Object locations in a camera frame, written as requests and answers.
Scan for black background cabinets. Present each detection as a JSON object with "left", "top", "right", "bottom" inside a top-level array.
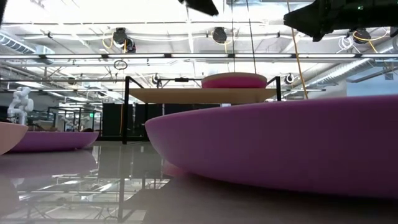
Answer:
[{"left": 101, "top": 103, "right": 221, "bottom": 138}]

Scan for yellow cable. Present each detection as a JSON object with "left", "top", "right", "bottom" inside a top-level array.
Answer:
[{"left": 285, "top": 0, "right": 309, "bottom": 100}]

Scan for long ceiling light strip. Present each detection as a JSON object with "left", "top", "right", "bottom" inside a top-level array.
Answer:
[{"left": 0, "top": 53, "right": 398, "bottom": 60}]

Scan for purple round plate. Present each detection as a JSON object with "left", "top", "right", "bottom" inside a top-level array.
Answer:
[
  {"left": 9, "top": 130, "right": 100, "bottom": 152},
  {"left": 145, "top": 95, "right": 398, "bottom": 200}
]

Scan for wooden shelf with black frame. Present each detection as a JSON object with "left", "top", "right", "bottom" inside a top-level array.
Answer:
[{"left": 122, "top": 75, "right": 282, "bottom": 146}]

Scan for black background frame workstation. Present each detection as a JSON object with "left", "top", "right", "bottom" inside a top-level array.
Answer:
[{"left": 46, "top": 106, "right": 103, "bottom": 133}]

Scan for pink round plate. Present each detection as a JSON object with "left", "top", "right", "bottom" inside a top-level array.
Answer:
[{"left": 201, "top": 72, "right": 268, "bottom": 90}]

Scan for black cable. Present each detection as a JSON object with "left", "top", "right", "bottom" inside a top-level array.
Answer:
[{"left": 245, "top": 0, "right": 257, "bottom": 75}]

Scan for peach round plate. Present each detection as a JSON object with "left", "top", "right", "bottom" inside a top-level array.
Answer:
[{"left": 0, "top": 121, "right": 29, "bottom": 156}]

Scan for ceiling cord reel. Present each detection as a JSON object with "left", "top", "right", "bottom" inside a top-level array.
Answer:
[
  {"left": 111, "top": 27, "right": 137, "bottom": 54},
  {"left": 353, "top": 28, "right": 373, "bottom": 45},
  {"left": 211, "top": 26, "right": 228, "bottom": 45}
]

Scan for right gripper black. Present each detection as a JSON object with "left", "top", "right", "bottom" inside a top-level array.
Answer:
[{"left": 283, "top": 0, "right": 355, "bottom": 42}]

